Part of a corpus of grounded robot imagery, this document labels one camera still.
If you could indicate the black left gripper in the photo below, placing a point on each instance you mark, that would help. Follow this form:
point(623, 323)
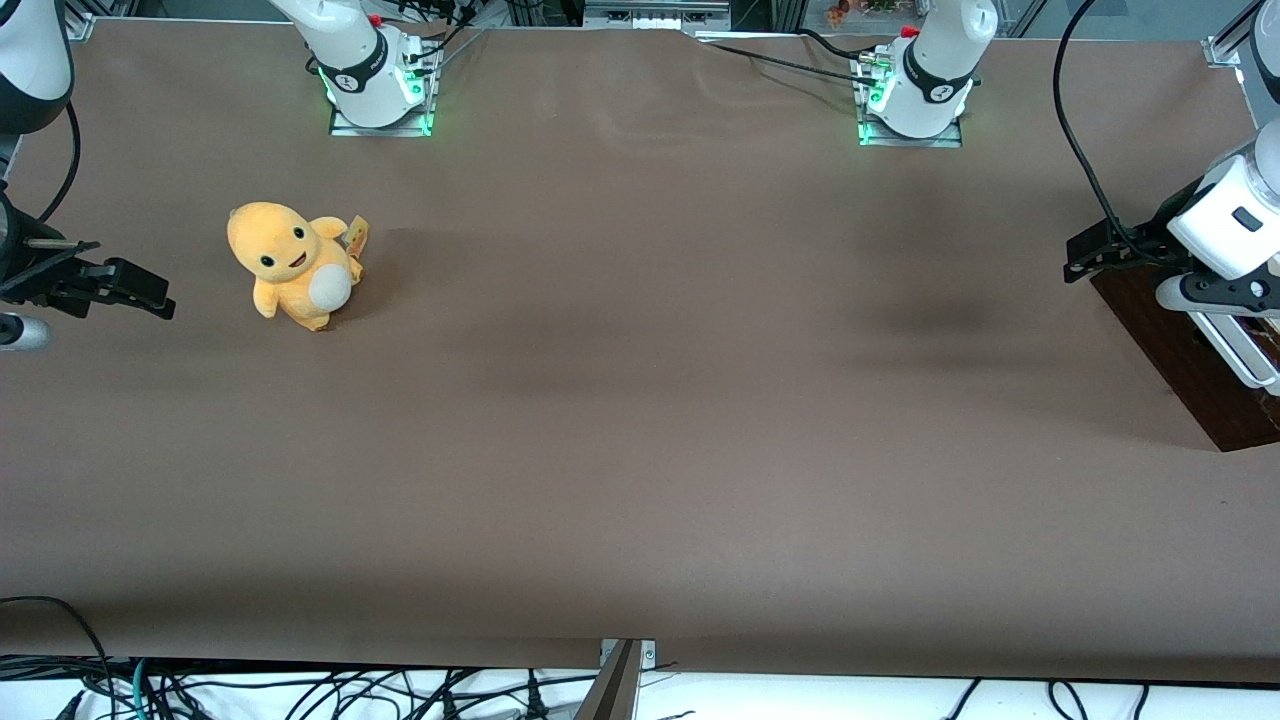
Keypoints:
point(1143, 245)

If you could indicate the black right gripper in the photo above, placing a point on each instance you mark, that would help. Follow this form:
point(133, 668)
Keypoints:
point(32, 270)

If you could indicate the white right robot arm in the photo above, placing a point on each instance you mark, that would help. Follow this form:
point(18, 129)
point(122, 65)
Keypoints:
point(360, 75)

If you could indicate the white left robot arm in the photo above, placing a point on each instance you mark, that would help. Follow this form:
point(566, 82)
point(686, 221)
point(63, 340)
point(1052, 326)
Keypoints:
point(930, 80)

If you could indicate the wooden drawer cabinet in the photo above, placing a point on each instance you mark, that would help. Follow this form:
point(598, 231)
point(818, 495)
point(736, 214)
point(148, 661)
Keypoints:
point(1165, 365)

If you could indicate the yellow plush toy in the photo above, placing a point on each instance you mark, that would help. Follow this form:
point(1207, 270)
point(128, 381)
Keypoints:
point(290, 260)

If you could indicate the small orange object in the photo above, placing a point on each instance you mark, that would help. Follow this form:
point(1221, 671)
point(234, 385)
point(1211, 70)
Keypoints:
point(838, 12)

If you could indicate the brown table cover sheet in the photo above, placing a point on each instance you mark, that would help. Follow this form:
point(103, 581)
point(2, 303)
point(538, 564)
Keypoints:
point(640, 400)

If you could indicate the grey equipment box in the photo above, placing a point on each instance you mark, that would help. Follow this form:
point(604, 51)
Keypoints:
point(655, 12)

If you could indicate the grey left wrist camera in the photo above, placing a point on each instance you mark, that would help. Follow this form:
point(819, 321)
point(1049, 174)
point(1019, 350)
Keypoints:
point(1190, 295)

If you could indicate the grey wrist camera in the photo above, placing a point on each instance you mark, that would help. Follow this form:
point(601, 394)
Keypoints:
point(1190, 295)
point(20, 333)

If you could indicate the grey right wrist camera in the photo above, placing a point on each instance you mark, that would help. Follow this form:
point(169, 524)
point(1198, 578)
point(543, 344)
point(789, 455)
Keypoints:
point(20, 333)

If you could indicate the aluminium frame rail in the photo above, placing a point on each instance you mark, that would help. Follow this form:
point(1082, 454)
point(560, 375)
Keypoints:
point(1225, 52)
point(80, 28)

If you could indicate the small metal bracket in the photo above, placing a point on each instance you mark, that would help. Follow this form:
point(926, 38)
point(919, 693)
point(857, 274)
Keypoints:
point(648, 652)

